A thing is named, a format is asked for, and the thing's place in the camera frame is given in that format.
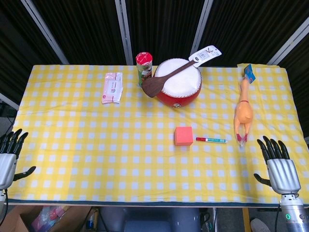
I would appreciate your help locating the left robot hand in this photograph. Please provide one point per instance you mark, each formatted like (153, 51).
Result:
(7, 164)

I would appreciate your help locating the red capped green marker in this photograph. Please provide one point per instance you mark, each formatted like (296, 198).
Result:
(212, 140)

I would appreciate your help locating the dark wooden spatula with tag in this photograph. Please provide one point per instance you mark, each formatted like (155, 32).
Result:
(150, 87)

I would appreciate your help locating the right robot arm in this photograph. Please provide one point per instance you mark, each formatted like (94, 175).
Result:
(292, 217)

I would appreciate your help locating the grey metal frame rail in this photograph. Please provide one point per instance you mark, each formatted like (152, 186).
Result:
(8, 101)

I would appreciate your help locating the pink foam cube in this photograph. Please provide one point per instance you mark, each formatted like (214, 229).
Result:
(183, 136)

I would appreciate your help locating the red drum white skin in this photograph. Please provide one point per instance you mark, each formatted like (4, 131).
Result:
(183, 82)

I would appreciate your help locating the yellow table leg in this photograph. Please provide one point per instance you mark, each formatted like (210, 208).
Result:
(246, 220)

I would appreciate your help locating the cardboard box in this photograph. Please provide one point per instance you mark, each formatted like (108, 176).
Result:
(19, 220)

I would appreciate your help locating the white shoe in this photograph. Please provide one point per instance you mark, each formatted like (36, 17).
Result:
(259, 226)

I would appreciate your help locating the yellow white checked tablecloth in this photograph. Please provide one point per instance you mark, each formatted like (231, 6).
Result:
(96, 145)

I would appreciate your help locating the pink wet wipes pack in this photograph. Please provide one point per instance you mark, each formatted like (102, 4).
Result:
(112, 88)

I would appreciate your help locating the grey metal frame post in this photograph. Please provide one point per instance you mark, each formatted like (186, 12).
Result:
(202, 24)
(123, 31)
(287, 41)
(43, 31)

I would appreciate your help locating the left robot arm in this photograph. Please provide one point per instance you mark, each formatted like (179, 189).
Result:
(1, 195)

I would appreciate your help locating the orange rubber chicken toy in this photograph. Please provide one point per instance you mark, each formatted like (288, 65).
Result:
(243, 113)

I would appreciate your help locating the green chips can red lid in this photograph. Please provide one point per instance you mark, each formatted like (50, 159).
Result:
(143, 70)

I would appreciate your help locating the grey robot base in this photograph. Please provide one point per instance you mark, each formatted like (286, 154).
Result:
(149, 220)

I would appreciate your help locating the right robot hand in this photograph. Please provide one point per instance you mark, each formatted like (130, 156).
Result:
(282, 174)

